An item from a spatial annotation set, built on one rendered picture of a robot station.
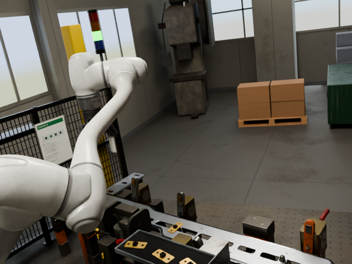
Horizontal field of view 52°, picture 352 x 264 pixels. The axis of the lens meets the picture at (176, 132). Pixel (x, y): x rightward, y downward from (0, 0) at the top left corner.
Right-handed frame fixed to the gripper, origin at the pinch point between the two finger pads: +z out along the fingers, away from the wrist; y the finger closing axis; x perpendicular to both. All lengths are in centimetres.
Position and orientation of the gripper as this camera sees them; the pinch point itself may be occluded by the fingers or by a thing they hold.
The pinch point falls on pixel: (101, 155)
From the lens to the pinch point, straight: 151.0
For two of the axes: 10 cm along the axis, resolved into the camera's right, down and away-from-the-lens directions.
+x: -7.9, -0.8, 6.1
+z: 1.4, 9.4, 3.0
